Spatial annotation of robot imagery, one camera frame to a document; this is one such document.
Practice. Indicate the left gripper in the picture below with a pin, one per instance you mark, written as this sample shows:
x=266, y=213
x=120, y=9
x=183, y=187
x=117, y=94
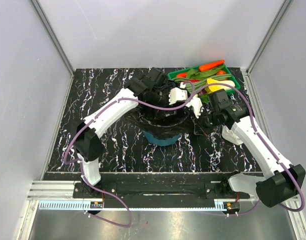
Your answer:
x=164, y=112

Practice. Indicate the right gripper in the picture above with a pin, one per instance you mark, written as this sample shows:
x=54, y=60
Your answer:
x=199, y=128

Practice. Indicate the black trash bag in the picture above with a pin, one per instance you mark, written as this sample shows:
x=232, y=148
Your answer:
x=163, y=124

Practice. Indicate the teal plastic trash bin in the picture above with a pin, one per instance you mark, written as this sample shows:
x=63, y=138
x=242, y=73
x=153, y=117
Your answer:
x=161, y=142

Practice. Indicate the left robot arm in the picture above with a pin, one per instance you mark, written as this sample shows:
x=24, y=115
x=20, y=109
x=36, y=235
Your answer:
x=152, y=88

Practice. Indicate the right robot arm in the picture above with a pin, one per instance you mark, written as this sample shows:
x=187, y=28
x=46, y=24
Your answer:
x=281, y=179

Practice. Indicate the small orange carrot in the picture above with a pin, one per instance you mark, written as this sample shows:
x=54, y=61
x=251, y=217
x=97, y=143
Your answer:
x=181, y=75

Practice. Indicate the yellow white cabbage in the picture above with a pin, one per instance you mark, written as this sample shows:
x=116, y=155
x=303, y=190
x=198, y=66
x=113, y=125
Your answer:
x=214, y=88

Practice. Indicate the green long beans bundle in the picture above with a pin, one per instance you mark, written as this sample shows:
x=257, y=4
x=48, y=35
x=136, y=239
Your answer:
x=190, y=83

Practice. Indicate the red chili pepper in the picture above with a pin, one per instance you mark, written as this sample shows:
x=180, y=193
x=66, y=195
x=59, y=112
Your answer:
x=192, y=80

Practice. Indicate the green plastic vegetable tray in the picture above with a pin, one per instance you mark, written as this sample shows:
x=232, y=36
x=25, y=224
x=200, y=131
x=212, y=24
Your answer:
x=216, y=70

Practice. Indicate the large orange carrot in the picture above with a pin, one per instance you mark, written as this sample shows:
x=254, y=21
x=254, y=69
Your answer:
x=211, y=65

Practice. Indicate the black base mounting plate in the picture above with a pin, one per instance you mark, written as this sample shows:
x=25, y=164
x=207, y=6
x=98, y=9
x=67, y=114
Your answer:
x=160, y=191

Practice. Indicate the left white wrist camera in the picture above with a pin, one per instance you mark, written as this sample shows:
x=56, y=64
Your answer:
x=178, y=94

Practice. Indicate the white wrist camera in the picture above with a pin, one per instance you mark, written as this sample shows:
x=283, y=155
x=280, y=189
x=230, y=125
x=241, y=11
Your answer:
x=196, y=106
x=178, y=94

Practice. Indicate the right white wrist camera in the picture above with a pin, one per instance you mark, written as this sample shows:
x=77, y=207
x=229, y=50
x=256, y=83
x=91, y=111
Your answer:
x=196, y=106

